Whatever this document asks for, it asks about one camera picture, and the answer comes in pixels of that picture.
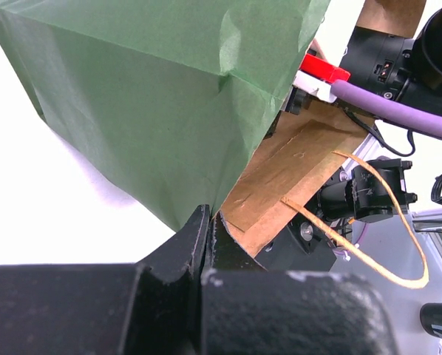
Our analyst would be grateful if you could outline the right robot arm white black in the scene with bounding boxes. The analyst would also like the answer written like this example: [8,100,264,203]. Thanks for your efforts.
[333,1,442,209]

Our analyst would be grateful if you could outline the green paper bag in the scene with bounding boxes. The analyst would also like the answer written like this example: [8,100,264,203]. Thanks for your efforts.
[0,0,429,290]

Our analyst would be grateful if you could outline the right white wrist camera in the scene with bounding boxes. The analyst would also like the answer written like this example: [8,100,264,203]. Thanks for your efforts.
[282,53,351,115]

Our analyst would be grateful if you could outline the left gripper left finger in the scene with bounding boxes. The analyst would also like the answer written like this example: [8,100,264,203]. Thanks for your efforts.
[0,205,210,354]

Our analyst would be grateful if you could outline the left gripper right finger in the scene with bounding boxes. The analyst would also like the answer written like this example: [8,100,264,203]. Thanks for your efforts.
[200,214,398,354]

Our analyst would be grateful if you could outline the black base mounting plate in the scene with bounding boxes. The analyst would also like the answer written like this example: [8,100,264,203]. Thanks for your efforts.
[255,214,336,271]

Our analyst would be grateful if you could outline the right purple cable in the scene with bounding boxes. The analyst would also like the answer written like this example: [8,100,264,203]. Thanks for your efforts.
[331,79,442,143]

